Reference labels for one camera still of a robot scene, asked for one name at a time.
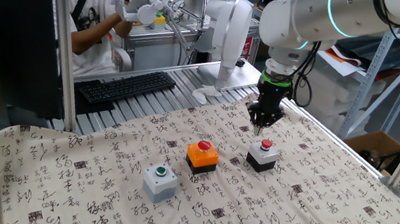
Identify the beige calligraphy print tablecloth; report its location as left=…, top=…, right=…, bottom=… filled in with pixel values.
left=0, top=64, right=400, bottom=224

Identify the aluminium frame crossbar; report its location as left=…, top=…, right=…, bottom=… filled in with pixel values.
left=73, top=54, right=222, bottom=88

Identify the white black box red button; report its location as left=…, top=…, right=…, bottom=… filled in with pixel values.
left=243, top=137, right=282, bottom=175

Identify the person in white t-shirt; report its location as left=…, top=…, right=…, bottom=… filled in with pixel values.
left=61, top=0, right=130, bottom=79

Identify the orange box red mushroom button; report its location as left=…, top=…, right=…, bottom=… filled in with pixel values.
left=182, top=137, right=222, bottom=176

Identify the black computer keyboard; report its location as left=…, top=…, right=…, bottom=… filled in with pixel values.
left=77, top=69, right=178, bottom=106

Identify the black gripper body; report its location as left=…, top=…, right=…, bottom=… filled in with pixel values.
left=254, top=77, right=296, bottom=113

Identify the black computer monitor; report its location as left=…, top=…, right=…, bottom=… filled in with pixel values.
left=0, top=0, right=72, bottom=129

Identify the white handheld teleoperation device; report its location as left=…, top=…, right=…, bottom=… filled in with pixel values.
left=113, top=0, right=186, bottom=32

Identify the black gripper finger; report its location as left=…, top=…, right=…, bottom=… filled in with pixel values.
left=246, top=100, right=270, bottom=137
left=255, top=103, right=289, bottom=137

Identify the bare person forearm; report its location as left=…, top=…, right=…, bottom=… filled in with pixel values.
left=66, top=10, right=136, bottom=56

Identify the grey box green button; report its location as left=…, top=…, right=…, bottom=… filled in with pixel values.
left=138, top=160, right=181, bottom=206

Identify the crumpled white tissue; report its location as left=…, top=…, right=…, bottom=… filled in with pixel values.
left=191, top=83, right=223, bottom=106

